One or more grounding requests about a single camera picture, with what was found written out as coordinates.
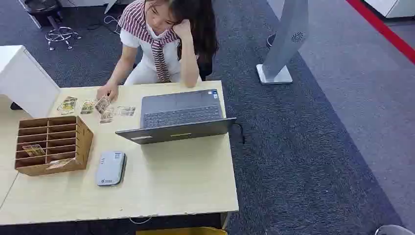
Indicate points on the grey standing panel with base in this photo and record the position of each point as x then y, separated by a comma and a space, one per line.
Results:
285, 39

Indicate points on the yellow box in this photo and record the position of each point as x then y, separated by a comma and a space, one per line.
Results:
181, 231

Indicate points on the person's left hand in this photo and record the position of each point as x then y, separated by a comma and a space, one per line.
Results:
183, 29

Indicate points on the black round floor object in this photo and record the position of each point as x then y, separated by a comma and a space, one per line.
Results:
269, 40

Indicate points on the person's right hand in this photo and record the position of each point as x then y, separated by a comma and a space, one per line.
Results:
107, 91

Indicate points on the grey round object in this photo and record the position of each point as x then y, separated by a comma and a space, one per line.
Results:
393, 230

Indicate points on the black stool with chrome base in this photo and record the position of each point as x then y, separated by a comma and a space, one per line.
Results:
60, 34

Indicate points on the white furniture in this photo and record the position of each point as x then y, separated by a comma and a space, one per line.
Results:
394, 7

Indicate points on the white cabinet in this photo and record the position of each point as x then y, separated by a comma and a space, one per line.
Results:
26, 81

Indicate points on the person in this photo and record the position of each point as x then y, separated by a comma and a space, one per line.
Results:
152, 55

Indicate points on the wooden card box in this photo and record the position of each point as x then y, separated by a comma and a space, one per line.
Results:
81, 142

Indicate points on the pale grey flat device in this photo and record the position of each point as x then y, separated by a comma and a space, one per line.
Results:
111, 168

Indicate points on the grey open laptop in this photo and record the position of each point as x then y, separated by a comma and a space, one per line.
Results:
181, 113

